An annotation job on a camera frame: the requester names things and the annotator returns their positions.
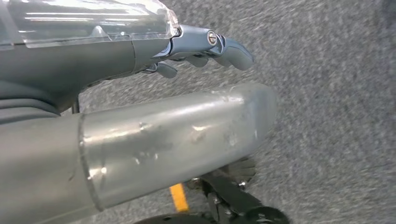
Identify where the yellow floor tape square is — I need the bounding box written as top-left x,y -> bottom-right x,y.
169,183 -> 190,213

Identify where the robot black left foot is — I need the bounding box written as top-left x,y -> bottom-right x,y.
185,157 -> 257,191

